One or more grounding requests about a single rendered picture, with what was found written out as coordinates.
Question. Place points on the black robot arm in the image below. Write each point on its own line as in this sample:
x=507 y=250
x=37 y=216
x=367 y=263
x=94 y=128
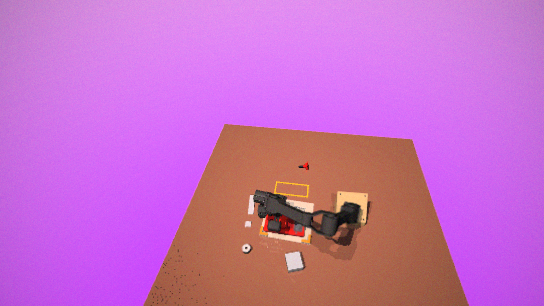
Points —
x=276 y=203

